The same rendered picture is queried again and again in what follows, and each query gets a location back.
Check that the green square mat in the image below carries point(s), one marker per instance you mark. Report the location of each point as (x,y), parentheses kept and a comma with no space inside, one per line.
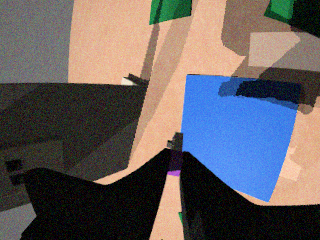
(165,10)

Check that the blue square mat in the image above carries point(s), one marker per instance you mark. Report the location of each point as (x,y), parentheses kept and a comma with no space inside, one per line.
(240,128)

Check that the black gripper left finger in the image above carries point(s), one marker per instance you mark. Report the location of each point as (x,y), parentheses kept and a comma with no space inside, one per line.
(125,210)

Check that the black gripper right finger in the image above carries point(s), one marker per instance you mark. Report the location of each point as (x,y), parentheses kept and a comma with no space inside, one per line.
(213,211)

